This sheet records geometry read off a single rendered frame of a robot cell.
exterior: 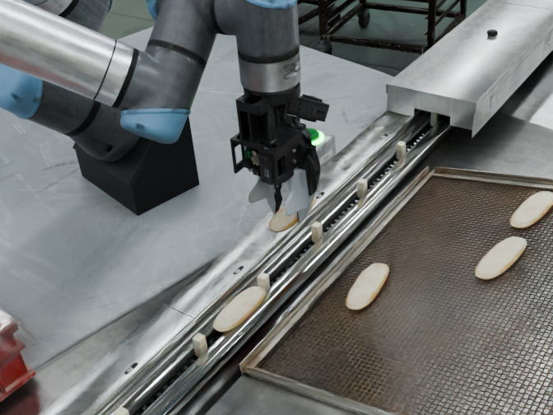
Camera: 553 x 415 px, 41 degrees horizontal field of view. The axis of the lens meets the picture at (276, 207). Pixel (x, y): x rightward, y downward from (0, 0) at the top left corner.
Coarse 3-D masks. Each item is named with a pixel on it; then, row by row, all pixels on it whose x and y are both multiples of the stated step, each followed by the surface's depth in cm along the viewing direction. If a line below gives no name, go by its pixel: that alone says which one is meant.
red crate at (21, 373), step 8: (16, 360) 94; (8, 368) 93; (16, 368) 94; (24, 368) 95; (0, 376) 92; (8, 376) 93; (16, 376) 95; (24, 376) 95; (32, 376) 96; (0, 384) 92; (8, 384) 94; (16, 384) 94; (0, 392) 93; (8, 392) 93; (0, 400) 93
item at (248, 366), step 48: (528, 192) 106; (384, 240) 104; (480, 240) 98; (336, 336) 88; (384, 336) 86; (432, 336) 84; (480, 336) 82; (528, 336) 81; (288, 384) 81; (336, 384) 81; (432, 384) 78; (528, 384) 75
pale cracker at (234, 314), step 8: (248, 288) 103; (256, 288) 102; (240, 296) 101; (248, 296) 101; (256, 296) 101; (232, 304) 100; (240, 304) 100; (248, 304) 100; (256, 304) 100; (224, 312) 99; (232, 312) 98; (240, 312) 98; (248, 312) 99; (216, 320) 98; (224, 320) 97; (232, 320) 97; (240, 320) 98; (216, 328) 97; (224, 328) 97; (232, 328) 97
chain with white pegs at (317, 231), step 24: (432, 120) 140; (360, 192) 122; (312, 240) 113; (288, 264) 109; (264, 288) 103; (216, 336) 98; (192, 360) 94; (168, 384) 92; (120, 408) 85; (144, 408) 89
